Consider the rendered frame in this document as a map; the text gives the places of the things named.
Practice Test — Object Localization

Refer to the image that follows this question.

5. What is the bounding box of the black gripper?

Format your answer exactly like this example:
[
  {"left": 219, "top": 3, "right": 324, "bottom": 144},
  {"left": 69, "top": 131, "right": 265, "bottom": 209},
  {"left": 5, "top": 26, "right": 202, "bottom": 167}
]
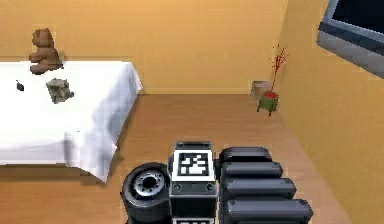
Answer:
[{"left": 120, "top": 161, "right": 172, "bottom": 224}]

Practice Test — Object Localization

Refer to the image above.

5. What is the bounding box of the grey box container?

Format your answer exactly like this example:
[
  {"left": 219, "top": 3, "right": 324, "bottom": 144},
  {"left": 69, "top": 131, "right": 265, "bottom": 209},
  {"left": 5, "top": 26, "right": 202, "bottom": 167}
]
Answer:
[{"left": 45, "top": 78, "right": 75, "bottom": 105}]

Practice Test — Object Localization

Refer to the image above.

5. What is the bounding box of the white bed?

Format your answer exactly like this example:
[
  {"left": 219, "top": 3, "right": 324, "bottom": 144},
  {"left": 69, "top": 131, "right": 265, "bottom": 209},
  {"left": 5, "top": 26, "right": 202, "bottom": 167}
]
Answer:
[{"left": 0, "top": 60, "right": 144, "bottom": 184}]

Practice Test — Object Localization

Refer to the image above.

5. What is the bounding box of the beige bin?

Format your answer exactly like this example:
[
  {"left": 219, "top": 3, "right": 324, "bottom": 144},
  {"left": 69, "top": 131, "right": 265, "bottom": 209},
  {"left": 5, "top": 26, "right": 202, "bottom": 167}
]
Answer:
[{"left": 250, "top": 80, "right": 274, "bottom": 101}]

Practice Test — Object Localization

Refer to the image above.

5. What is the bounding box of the red plant in green pot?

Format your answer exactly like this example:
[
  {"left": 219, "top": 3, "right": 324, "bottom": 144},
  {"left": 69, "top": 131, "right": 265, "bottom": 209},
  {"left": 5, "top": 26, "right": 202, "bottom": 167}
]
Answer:
[{"left": 256, "top": 44, "right": 290, "bottom": 117}]

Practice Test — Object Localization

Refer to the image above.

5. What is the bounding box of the brown teddy bear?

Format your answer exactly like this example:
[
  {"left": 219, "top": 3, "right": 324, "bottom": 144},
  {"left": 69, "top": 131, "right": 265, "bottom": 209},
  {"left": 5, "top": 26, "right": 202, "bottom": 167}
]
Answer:
[{"left": 28, "top": 28, "right": 64, "bottom": 75}]

